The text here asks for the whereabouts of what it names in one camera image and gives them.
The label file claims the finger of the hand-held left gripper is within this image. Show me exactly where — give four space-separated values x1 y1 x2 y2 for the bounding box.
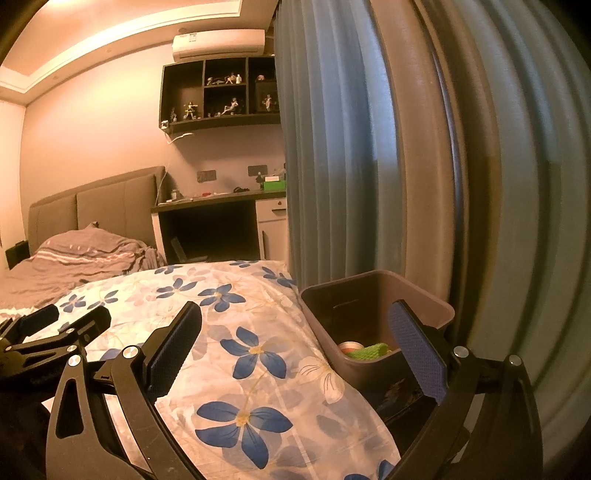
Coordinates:
9 308 112 366
0 304 61 344

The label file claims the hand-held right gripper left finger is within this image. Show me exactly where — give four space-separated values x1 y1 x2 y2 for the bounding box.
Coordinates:
45 301 206 480

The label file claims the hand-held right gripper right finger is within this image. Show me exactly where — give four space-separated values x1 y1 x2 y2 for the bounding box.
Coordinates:
389 300 543 480

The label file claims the green foam net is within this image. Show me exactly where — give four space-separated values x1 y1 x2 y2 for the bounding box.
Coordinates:
348 342 391 361

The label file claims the grey striped bedding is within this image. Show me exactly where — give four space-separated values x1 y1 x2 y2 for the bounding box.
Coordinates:
0 224 167 319

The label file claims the black nightstand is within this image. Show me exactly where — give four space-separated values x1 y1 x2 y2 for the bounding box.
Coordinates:
4 240 31 271

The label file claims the brown padded headboard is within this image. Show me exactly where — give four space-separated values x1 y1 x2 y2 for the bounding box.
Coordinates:
28 166 167 259

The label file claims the dark desk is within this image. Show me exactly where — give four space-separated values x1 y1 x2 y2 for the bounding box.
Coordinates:
151 189 288 264

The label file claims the white drawer cabinet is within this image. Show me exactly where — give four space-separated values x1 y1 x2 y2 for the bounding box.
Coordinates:
255 198 289 260

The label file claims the blue curtain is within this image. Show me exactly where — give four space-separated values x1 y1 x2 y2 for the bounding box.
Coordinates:
274 0 407 289

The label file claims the group of small figurines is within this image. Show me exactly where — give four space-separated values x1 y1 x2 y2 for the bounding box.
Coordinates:
168 74 278 121

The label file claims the white air conditioner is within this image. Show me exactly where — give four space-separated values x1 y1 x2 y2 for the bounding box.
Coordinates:
172 30 267 61

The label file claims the white cable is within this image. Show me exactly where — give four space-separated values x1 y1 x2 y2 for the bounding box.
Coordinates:
161 121 195 143

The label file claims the dark wall shelf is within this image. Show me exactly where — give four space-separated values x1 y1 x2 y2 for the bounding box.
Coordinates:
159 55 282 134

